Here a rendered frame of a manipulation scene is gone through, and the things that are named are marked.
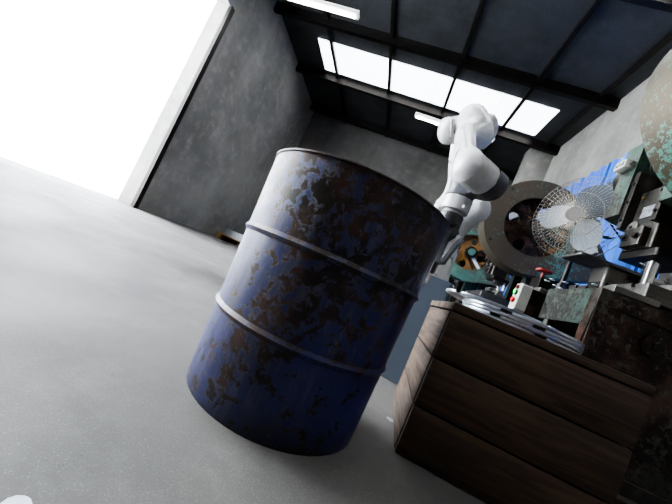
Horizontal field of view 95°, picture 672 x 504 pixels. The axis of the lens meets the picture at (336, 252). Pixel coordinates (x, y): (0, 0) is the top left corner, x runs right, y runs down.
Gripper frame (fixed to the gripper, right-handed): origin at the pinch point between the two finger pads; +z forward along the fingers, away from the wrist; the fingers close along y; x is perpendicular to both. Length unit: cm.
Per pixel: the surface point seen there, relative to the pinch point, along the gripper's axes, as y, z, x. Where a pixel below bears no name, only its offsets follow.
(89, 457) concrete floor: -6, 42, -75
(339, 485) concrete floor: 13, 42, -47
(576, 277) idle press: 54, -63, 206
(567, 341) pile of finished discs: 37.3, 5.1, -10.8
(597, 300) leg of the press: 46, -15, 34
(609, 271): 50, -33, 59
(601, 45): 3, -388, 319
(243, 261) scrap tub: -16, 17, -57
